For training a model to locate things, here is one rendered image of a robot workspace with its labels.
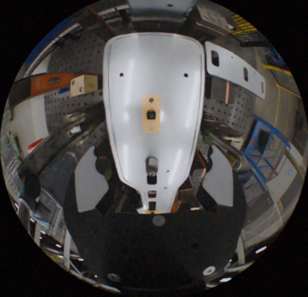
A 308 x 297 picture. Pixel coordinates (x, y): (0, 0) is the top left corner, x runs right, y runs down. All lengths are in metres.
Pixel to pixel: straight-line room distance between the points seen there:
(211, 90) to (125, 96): 0.20
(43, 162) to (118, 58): 0.23
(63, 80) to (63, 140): 0.10
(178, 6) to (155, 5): 0.04
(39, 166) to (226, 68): 0.40
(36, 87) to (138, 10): 0.23
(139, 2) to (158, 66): 0.18
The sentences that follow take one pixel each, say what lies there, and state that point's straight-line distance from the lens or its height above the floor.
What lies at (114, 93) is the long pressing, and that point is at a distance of 0.23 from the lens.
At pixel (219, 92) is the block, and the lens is 0.30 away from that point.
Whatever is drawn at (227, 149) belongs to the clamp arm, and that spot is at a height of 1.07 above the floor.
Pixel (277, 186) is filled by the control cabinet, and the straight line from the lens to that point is 8.13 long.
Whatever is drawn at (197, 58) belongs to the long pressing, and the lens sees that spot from 0.25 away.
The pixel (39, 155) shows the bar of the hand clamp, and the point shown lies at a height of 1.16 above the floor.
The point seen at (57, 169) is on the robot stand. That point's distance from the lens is 0.77.
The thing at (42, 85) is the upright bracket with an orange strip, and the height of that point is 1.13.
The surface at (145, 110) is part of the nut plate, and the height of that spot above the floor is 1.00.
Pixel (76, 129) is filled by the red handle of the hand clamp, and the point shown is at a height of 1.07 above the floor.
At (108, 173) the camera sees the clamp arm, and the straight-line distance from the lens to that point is 0.34.
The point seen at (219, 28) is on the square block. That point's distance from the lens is 0.28.
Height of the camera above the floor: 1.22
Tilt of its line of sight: 59 degrees down
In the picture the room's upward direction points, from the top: 176 degrees clockwise
